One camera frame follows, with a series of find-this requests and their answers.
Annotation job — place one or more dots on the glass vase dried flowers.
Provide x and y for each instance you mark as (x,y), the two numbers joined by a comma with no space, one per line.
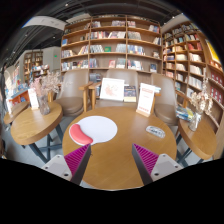
(203,103)
(43,85)

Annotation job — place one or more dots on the round wooden left table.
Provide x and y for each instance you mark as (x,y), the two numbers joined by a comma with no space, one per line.
(32,128)

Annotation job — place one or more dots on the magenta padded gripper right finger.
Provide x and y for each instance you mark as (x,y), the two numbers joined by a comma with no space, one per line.
(152,166)

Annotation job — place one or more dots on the white card sign left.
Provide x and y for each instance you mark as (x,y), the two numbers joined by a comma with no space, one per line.
(33,99)

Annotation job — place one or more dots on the distant wooden bookshelf left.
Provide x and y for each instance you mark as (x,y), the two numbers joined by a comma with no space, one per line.
(32,59)

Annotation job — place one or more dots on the stack of books right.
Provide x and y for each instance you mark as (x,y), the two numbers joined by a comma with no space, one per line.
(184,113)

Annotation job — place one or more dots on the white picture display board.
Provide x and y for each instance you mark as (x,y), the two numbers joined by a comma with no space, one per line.
(112,89)

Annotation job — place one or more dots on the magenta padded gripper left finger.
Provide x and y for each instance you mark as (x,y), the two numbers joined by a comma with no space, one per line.
(72,166)

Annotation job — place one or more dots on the red wrist rest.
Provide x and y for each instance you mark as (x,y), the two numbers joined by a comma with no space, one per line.
(78,135)

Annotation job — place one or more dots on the wooden bookshelf right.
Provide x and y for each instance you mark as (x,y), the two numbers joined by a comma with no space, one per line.
(189,58)

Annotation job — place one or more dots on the white red sign stand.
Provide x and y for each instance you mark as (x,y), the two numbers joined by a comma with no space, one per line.
(145,100)

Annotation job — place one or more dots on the beige armchair left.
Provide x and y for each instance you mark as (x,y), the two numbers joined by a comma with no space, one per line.
(74,93)

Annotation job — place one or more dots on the glass vase dried flowers left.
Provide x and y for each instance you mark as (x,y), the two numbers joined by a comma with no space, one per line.
(43,85)

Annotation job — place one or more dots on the dark book on chair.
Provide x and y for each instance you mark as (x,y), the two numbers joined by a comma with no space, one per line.
(130,94)

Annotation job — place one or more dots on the round wooden table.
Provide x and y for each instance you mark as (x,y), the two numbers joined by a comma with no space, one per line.
(111,165)
(202,142)
(32,128)

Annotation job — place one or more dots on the white round mouse pad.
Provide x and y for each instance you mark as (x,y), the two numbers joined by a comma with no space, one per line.
(101,129)

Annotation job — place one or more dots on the round wooden right table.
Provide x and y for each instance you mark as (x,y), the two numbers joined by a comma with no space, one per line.
(202,142)

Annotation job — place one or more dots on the large wooden bookshelf centre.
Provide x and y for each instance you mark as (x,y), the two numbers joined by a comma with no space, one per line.
(106,42)

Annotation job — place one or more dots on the round wooden centre table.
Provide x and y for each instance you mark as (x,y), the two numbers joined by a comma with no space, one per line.
(111,165)

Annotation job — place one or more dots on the beige armchair right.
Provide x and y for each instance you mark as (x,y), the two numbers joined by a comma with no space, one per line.
(165,104)

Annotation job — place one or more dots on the glass vase dried flowers right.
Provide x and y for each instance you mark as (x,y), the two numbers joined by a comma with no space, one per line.
(203,103)

